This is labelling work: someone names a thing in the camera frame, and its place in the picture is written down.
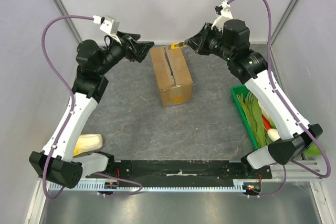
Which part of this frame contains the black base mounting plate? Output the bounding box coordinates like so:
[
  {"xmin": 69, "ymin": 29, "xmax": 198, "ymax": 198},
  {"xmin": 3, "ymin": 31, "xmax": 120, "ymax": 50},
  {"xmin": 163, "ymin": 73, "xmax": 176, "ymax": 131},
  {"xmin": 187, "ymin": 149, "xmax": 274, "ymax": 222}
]
[{"xmin": 85, "ymin": 159, "xmax": 272, "ymax": 179}]

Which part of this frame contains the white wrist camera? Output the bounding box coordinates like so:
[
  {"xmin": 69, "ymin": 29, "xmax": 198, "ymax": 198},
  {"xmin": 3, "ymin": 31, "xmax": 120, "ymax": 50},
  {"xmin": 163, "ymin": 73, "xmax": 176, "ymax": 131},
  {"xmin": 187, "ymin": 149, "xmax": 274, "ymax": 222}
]
[
  {"xmin": 93, "ymin": 15, "xmax": 120, "ymax": 38},
  {"xmin": 211, "ymin": 1, "xmax": 233, "ymax": 30}
]

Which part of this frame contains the yellow napa cabbage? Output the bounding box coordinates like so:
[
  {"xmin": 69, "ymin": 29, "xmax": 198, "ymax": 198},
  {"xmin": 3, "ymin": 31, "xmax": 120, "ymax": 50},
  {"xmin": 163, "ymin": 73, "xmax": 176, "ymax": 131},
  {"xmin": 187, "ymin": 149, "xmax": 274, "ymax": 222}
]
[{"xmin": 73, "ymin": 134, "xmax": 103, "ymax": 156}]

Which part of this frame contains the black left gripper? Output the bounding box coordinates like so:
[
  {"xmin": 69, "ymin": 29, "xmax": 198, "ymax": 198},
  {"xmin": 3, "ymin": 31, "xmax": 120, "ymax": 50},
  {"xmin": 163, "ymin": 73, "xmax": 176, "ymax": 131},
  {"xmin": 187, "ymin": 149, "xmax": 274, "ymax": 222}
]
[{"xmin": 97, "ymin": 31, "xmax": 155, "ymax": 76}]

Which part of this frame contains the brown cardboard express box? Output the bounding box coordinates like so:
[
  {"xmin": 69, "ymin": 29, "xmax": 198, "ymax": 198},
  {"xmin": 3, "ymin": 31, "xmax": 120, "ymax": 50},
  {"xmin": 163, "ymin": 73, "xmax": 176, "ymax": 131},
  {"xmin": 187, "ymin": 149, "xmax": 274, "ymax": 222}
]
[{"xmin": 150, "ymin": 46, "xmax": 193, "ymax": 107}]

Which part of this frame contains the green plastic vegetable tray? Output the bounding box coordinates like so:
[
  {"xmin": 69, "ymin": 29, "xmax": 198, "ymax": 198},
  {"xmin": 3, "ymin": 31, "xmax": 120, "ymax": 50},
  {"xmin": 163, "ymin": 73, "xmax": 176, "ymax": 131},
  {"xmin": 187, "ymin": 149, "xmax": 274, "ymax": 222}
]
[{"xmin": 230, "ymin": 85, "xmax": 259, "ymax": 149}]

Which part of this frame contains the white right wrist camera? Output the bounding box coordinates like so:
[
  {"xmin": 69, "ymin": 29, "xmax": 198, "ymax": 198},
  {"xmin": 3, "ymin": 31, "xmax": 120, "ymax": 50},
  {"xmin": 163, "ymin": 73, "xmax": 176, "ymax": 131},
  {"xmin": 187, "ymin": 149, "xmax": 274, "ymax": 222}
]
[{"xmin": 211, "ymin": 1, "xmax": 233, "ymax": 30}]

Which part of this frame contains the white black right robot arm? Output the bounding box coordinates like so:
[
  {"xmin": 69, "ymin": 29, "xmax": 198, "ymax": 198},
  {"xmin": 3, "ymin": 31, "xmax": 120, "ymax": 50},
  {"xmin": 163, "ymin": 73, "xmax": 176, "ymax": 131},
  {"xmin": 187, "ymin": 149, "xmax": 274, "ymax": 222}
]
[{"xmin": 185, "ymin": 19, "xmax": 323, "ymax": 179}]

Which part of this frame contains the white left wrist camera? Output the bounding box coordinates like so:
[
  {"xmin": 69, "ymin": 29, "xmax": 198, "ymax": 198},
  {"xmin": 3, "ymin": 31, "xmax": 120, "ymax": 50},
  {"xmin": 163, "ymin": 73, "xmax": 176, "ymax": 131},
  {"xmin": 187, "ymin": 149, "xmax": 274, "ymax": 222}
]
[{"xmin": 93, "ymin": 15, "xmax": 120, "ymax": 38}]

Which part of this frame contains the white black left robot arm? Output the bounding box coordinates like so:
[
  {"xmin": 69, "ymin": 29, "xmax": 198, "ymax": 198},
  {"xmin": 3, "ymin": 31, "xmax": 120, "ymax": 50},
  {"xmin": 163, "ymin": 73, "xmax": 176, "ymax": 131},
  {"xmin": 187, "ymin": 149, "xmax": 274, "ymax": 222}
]
[{"xmin": 29, "ymin": 32, "xmax": 154, "ymax": 188}]

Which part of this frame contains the yellow utility knife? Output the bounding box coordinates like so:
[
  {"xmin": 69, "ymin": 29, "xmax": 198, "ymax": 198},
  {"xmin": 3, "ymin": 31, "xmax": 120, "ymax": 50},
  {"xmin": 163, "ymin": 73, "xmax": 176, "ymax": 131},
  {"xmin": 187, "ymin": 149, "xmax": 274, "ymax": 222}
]
[{"xmin": 170, "ymin": 41, "xmax": 187, "ymax": 50}]

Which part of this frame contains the slotted cable duct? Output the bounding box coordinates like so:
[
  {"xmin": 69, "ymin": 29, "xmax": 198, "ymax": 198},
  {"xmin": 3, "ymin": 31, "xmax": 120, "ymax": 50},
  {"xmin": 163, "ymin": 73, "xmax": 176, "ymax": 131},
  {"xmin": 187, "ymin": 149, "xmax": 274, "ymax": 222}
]
[{"xmin": 48, "ymin": 180, "xmax": 260, "ymax": 191}]

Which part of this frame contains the aluminium frame rail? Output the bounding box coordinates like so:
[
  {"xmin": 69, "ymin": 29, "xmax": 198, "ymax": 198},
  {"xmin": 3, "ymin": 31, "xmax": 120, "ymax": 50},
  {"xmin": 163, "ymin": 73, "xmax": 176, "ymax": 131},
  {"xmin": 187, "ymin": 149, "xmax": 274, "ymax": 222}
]
[{"xmin": 36, "ymin": 158, "xmax": 324, "ymax": 182}]

